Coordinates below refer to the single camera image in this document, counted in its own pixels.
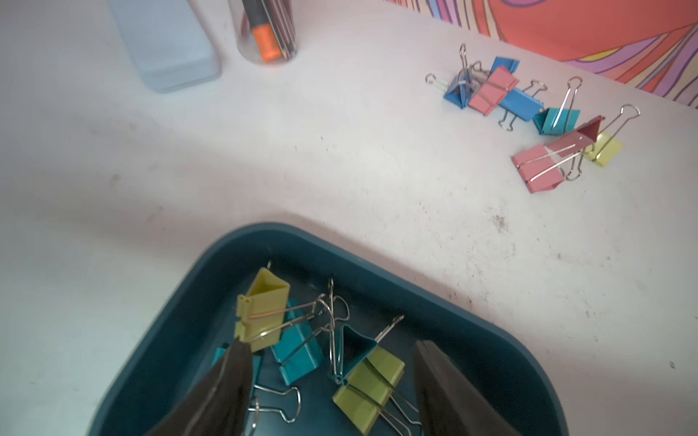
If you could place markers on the blue binder clip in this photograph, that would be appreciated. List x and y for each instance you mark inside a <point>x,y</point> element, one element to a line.
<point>463,87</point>
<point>522,104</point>

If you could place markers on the pink binder clip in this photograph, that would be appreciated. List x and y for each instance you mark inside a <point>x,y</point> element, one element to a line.
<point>491,92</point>
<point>545,167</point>

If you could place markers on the yellow binder clip on table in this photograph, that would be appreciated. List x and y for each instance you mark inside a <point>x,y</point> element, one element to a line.
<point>606,146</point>

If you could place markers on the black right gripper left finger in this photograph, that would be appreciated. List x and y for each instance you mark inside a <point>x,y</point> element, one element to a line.
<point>218,404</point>

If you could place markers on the pink binder clip on table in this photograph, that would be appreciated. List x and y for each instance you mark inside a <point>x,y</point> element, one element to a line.
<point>491,92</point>

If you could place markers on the dark teal storage tray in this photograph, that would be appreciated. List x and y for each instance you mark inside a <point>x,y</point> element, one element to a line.
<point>178,350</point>

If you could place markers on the clear cup with pens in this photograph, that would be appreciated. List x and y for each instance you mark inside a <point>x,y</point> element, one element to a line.
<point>265,31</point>

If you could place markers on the teal binder clip on table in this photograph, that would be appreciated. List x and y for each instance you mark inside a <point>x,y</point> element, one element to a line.
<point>557,121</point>

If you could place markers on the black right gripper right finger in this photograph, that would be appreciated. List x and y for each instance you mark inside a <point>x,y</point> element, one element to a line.
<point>448,404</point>

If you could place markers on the translucent blue box lid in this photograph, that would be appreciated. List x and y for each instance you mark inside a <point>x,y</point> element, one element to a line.
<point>166,43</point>

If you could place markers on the green yellow binder clip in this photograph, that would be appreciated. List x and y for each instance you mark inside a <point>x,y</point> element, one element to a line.
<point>370,394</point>

